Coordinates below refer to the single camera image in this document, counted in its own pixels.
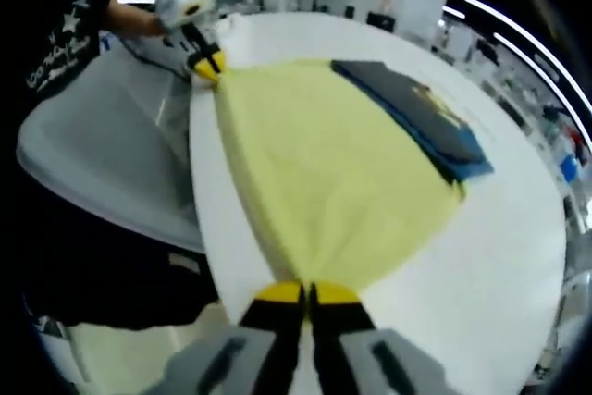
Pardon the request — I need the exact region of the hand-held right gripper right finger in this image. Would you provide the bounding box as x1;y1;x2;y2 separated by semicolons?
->
308;280;468;395

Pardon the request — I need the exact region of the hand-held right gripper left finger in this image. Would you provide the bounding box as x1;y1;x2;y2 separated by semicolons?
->
161;281;307;395

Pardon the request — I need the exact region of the person in black shirt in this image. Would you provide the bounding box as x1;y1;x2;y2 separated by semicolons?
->
20;0;221;329

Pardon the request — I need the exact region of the black chair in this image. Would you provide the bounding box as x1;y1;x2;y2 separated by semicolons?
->
369;13;397;31

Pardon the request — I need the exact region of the blue barrel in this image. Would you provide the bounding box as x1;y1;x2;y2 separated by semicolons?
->
559;154;580;182

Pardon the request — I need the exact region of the long curved ceiling light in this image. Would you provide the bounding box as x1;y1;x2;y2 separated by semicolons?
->
462;0;592;117
492;32;585;92

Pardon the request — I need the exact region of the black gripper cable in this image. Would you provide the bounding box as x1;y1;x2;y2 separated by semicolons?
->
104;31;191;80

